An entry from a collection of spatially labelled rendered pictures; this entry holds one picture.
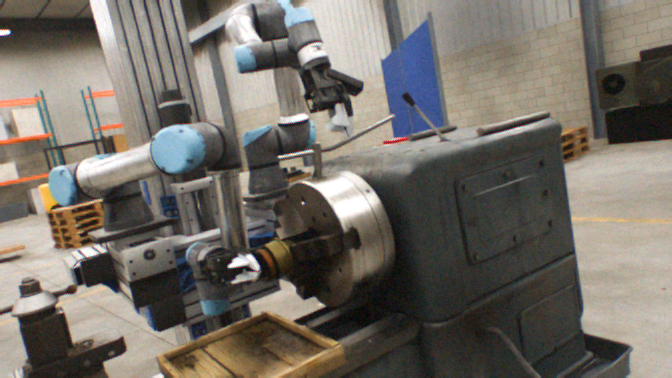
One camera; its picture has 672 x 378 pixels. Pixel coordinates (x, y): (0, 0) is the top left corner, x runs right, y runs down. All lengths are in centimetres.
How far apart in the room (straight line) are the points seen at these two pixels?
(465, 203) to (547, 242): 34
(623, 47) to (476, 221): 1032
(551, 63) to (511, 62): 90
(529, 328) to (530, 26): 1104
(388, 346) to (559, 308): 57
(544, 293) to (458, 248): 35
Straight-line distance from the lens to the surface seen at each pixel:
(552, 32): 1203
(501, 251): 137
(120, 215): 169
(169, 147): 130
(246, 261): 115
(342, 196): 114
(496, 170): 134
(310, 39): 135
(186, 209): 184
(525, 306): 147
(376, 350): 118
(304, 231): 123
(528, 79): 1229
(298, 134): 184
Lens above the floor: 136
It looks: 8 degrees down
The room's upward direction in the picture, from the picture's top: 11 degrees counter-clockwise
